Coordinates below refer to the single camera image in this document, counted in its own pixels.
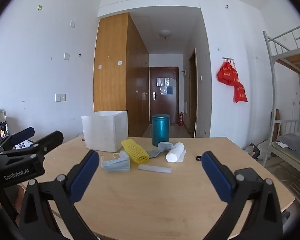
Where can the wooden wardrobe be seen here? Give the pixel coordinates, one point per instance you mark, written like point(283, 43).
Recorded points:
point(110, 67)

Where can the ceiling lamp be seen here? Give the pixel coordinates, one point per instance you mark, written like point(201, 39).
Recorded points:
point(165, 33)

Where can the wall hook rack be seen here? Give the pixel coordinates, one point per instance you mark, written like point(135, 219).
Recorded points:
point(227, 59)

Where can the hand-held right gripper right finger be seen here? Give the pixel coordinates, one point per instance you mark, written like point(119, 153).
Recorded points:
point(216, 177)

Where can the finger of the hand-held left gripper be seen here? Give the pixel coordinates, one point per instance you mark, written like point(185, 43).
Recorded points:
point(22, 133)
point(50, 140)

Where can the white foam box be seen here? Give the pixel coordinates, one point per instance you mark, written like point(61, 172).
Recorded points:
point(102, 132)

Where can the blue face mask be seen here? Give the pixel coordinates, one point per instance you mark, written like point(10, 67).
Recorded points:
point(117, 165)

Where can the yellow foam net sleeve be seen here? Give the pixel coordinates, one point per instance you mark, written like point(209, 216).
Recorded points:
point(136, 151)

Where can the white wall switch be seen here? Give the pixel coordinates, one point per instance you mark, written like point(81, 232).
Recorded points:
point(72, 24)
point(66, 56)

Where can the translucent white plastic bar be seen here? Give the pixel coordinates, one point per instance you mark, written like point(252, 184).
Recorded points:
point(155, 168)

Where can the white door notice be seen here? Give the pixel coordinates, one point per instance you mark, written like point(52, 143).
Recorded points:
point(162, 81)

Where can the grey sock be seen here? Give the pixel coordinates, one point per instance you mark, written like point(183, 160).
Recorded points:
point(162, 146)

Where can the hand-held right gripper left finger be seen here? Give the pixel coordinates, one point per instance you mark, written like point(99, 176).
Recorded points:
point(83, 177)

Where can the dark brown door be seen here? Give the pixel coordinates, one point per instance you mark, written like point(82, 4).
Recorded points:
point(156, 110)

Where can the grey metal bunk bed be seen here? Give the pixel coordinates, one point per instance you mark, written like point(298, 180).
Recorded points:
point(273, 80)

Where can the red printed bag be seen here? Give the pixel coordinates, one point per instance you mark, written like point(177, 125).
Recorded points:
point(226, 73)
point(240, 93)

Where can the teal metal canister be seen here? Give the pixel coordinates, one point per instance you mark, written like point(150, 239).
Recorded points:
point(161, 130)

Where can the green wall hook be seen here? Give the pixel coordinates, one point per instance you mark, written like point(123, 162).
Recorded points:
point(40, 7)

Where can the blue door notice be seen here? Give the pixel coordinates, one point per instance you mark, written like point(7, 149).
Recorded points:
point(169, 90)

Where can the wooden side door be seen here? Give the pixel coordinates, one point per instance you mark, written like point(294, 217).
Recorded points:
point(193, 92)

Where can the double wall socket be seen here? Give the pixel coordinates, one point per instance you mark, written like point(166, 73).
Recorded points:
point(60, 97)

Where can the grey mattress pad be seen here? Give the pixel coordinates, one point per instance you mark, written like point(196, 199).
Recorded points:
point(293, 140)

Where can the red fire extinguisher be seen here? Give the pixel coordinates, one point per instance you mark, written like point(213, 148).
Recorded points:
point(181, 120)

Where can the printed paper sheets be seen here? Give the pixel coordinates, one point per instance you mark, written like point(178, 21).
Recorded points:
point(25, 144)

